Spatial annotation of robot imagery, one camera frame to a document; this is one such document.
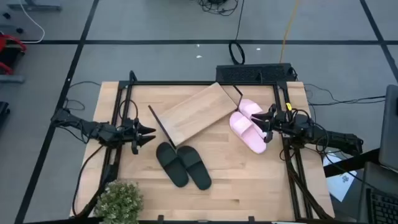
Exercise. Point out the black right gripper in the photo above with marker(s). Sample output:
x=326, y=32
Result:
x=280, y=123

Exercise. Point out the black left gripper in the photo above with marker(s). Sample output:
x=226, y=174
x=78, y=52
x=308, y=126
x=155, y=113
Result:
x=132, y=133

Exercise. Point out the pink slide sandal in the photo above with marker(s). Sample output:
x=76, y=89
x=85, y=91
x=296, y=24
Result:
x=245, y=132
x=248, y=107

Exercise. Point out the black slide sandal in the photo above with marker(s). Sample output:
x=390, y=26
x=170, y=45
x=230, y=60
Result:
x=196, y=169
x=172, y=166

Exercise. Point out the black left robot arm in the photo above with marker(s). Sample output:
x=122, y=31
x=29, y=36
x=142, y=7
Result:
x=93, y=129

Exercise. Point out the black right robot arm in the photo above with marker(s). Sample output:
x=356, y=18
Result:
x=335, y=138

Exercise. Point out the black perforated metal box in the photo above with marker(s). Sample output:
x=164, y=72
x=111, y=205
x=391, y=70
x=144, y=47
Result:
x=248, y=73

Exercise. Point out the green artificial plant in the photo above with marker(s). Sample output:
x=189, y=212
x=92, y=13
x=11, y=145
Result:
x=119, y=202

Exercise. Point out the black table clamp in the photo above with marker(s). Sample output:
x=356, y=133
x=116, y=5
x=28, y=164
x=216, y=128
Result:
x=160, y=219
x=251, y=219

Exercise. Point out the black metal beam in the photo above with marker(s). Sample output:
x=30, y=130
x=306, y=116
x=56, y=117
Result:
x=351, y=163

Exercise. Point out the white paper sheet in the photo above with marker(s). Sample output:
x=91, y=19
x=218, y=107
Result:
x=340, y=183

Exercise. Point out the grey computer monitor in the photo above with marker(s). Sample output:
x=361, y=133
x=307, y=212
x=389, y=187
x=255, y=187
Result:
x=390, y=130

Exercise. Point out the grey metal desk foot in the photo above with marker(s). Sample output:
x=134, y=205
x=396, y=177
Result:
x=11, y=78
x=34, y=5

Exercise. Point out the dark laptop keyboard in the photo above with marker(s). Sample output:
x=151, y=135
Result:
x=382, y=205

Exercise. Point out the black caster wheel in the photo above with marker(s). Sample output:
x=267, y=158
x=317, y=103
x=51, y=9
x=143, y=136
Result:
x=7, y=15
x=19, y=30

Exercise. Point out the red chair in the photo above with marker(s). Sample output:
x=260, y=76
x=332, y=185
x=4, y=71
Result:
x=12, y=38

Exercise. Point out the wooden shelf with black frame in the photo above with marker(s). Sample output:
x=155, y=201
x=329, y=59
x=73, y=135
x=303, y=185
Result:
x=199, y=112

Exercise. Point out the black metal table frame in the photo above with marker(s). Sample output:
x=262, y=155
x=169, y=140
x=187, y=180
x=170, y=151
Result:
x=174, y=83

